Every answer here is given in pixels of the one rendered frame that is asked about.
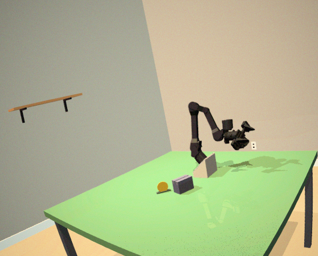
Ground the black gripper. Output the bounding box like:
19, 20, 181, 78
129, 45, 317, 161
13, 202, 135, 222
229, 121, 255, 150

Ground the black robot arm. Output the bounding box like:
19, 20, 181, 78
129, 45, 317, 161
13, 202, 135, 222
189, 102, 233, 164

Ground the gold coin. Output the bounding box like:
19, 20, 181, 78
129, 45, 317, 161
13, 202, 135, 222
157, 181, 168, 192

